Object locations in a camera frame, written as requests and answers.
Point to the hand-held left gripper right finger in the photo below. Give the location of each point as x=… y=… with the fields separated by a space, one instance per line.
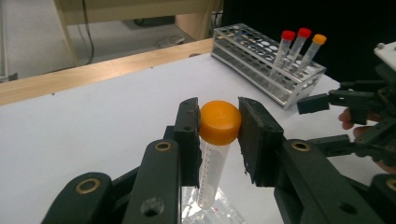
x=260 y=143

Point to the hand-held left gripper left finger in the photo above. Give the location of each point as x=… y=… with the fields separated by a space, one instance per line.
x=186 y=140

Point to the orange cap clear tube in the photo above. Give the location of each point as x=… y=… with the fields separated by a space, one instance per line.
x=313 y=51
x=219 y=123

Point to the red cap clear tube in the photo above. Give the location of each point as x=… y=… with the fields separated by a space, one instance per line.
x=300 y=40
x=284 y=46

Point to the clear acrylic tube rack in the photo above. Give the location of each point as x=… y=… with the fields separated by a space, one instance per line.
x=224 y=213

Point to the metal tube rack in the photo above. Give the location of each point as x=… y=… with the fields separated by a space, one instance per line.
x=249 y=59

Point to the white table sheet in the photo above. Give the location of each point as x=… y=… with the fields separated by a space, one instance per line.
x=93 y=133

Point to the wooden table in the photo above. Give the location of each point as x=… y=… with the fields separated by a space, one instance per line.
x=93 y=73

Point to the black flat box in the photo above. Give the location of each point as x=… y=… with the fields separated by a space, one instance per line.
x=154 y=21

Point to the light wooden furniture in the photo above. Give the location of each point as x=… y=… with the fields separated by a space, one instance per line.
x=124 y=9

